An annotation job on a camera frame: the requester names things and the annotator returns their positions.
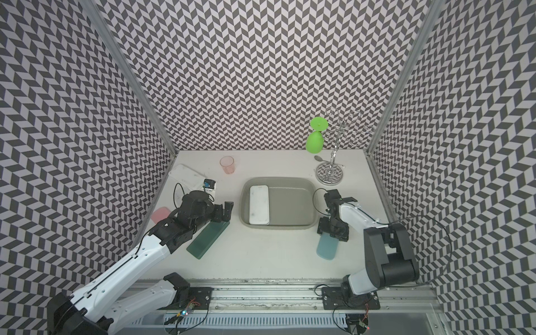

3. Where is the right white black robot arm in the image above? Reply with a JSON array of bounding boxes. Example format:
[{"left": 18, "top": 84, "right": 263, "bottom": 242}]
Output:
[{"left": 316, "top": 189, "right": 420, "bottom": 304}]

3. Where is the metal spoon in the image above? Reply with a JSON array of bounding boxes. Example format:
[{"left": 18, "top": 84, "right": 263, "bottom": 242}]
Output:
[{"left": 314, "top": 155, "right": 345, "bottom": 168}]

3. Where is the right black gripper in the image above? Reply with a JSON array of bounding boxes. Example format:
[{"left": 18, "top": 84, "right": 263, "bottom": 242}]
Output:
[{"left": 317, "top": 216, "right": 350, "bottom": 241}]

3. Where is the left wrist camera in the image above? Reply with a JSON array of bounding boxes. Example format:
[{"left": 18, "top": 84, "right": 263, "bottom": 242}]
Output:
[{"left": 202, "top": 179, "right": 216, "bottom": 194}]

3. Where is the pink pencil case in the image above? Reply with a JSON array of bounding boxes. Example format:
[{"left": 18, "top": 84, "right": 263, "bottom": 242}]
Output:
[{"left": 151, "top": 207, "right": 171, "bottom": 224}]

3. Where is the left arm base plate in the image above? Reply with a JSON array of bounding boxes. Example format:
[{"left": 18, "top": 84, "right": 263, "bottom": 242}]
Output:
[{"left": 160, "top": 287, "right": 214, "bottom": 311}]

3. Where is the chrome wire cup rack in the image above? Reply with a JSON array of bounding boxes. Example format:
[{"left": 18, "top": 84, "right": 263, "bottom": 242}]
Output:
[{"left": 315, "top": 117, "right": 350, "bottom": 186}]

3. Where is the aluminium front rail frame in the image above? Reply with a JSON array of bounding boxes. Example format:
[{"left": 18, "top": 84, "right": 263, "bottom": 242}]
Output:
[{"left": 123, "top": 279, "right": 452, "bottom": 334}]

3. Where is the grey plastic storage box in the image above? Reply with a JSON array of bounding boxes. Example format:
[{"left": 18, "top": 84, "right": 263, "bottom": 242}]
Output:
[{"left": 239, "top": 177, "right": 319, "bottom": 230}]

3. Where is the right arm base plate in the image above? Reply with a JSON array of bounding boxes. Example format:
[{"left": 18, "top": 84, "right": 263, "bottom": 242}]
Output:
[{"left": 320, "top": 286, "right": 381, "bottom": 311}]

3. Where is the pink transparent cup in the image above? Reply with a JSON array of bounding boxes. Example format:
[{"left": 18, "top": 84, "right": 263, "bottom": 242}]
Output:
[{"left": 220, "top": 156, "right": 235, "bottom": 174}]

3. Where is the dark green pencil case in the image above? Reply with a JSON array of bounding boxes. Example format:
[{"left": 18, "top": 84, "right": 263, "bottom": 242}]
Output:
[{"left": 186, "top": 221, "right": 230, "bottom": 260}]

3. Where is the green plastic wine glass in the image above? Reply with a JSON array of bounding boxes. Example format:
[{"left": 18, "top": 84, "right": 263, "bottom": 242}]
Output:
[{"left": 306, "top": 117, "right": 329, "bottom": 154}]

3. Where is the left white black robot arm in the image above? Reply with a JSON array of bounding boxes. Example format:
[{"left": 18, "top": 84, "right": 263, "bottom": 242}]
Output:
[{"left": 47, "top": 191, "right": 234, "bottom": 334}]

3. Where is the light teal pencil case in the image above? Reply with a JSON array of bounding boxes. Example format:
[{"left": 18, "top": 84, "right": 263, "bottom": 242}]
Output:
[{"left": 316, "top": 233, "right": 339, "bottom": 260}]

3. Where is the white pencil case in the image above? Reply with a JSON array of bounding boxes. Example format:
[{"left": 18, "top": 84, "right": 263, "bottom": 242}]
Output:
[{"left": 248, "top": 185, "right": 270, "bottom": 226}]

